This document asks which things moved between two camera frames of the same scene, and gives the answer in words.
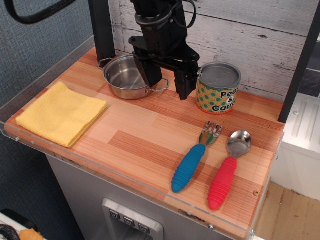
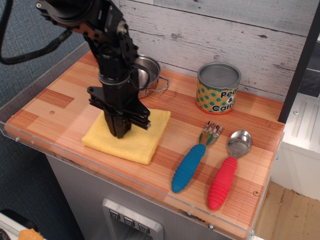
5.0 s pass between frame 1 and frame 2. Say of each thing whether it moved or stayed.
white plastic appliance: stayed
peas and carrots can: stayed
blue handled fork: stayed
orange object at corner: stayed
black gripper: moved
